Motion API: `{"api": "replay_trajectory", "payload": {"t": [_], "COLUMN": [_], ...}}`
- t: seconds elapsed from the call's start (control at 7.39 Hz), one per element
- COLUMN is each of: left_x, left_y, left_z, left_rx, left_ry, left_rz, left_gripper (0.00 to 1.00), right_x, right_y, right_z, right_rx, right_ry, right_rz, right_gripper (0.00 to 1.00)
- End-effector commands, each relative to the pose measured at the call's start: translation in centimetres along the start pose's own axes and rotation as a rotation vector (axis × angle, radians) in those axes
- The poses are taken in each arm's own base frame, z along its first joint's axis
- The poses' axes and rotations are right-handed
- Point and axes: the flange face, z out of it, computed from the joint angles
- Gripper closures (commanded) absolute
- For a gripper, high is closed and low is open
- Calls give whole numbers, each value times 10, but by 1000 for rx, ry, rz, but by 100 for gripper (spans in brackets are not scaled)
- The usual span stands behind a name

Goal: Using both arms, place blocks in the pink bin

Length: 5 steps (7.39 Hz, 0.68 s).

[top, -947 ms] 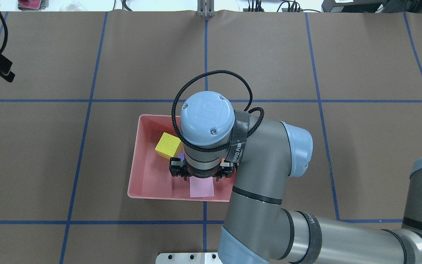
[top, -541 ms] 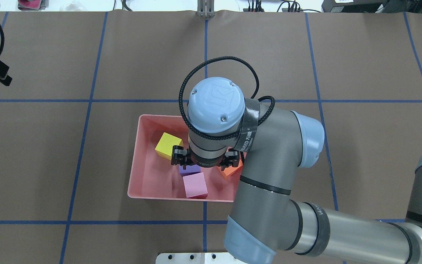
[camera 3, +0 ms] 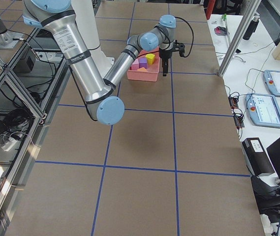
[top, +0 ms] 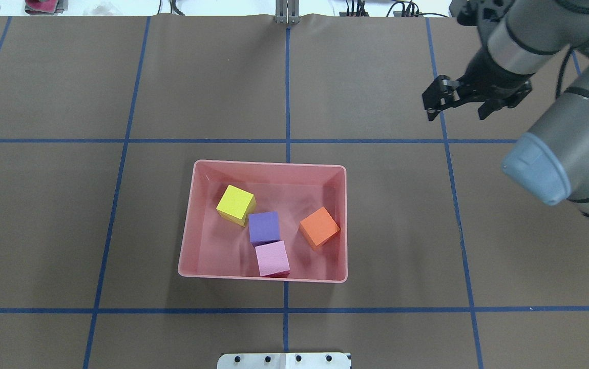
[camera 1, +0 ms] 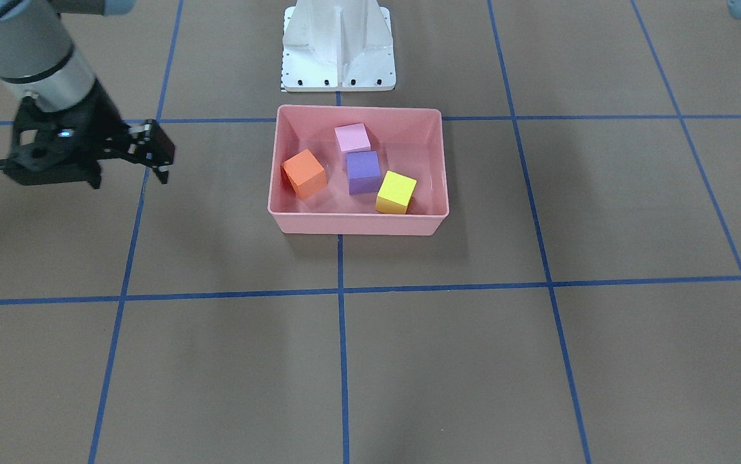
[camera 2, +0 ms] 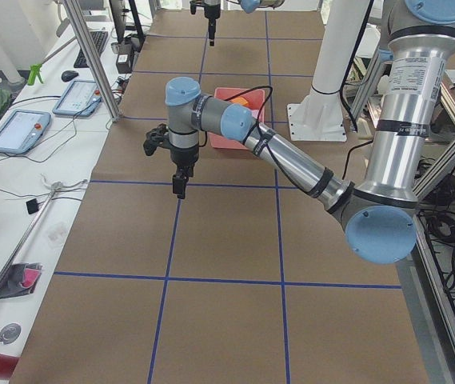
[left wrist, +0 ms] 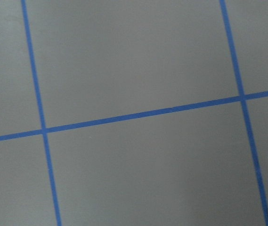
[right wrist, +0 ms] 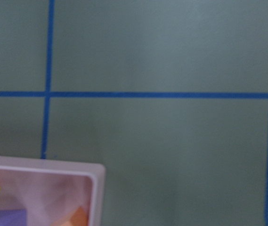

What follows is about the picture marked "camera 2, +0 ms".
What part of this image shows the teach pendant tablet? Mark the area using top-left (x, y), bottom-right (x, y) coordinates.
top-left (0, 110), bottom-right (51, 154)
top-left (52, 79), bottom-right (102, 118)

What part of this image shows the pink and grey pouch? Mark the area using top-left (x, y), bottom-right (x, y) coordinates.
top-left (0, 263), bottom-right (42, 299)

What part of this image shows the black rectangular box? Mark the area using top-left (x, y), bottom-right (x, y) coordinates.
top-left (116, 43), bottom-right (134, 74)

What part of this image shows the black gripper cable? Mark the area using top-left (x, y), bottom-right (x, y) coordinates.
top-left (226, 85), bottom-right (304, 189)

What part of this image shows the near teach pendant tablet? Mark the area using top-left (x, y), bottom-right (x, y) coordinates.
top-left (0, 110), bottom-right (51, 154)

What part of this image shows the orange foam block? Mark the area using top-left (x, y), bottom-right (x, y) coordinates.
top-left (231, 97), bottom-right (249, 107)

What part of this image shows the pink plastic bin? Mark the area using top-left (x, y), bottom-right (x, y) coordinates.
top-left (208, 87), bottom-right (265, 150)

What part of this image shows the far teach pendant tablet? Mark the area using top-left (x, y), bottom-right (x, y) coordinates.
top-left (52, 79), bottom-right (102, 118)

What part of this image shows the white pedestal column base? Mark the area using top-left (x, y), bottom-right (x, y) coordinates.
top-left (287, 0), bottom-right (373, 142)

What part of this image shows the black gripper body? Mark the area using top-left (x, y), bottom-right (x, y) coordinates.
top-left (143, 124), bottom-right (199, 176)
top-left (190, 0), bottom-right (220, 20)

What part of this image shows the aluminium frame post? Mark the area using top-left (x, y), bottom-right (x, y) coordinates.
top-left (62, 0), bottom-right (121, 122)

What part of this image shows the green handled grabber tool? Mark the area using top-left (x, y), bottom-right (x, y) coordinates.
top-left (27, 37), bottom-right (77, 86)

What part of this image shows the black keyboard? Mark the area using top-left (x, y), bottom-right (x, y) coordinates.
top-left (73, 30), bottom-right (110, 69)

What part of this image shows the black computer mouse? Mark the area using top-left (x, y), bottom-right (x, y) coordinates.
top-left (61, 70), bottom-right (79, 82)

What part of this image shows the black computer monitor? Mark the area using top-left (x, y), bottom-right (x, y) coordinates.
top-left (108, 0), bottom-right (143, 43)

